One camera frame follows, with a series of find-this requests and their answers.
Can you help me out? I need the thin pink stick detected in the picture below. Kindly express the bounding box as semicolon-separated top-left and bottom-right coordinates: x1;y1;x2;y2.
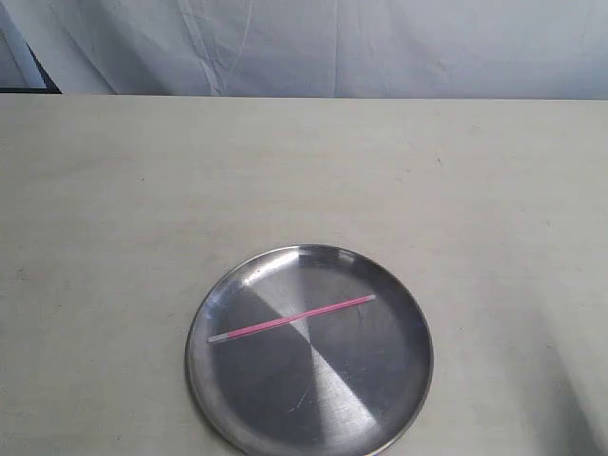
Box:
207;294;376;344

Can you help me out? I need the round steel plate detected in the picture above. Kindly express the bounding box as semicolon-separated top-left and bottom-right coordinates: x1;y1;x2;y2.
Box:
184;244;434;455

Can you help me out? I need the white backdrop cloth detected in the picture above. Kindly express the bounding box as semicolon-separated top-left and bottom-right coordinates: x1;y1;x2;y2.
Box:
1;1;607;99

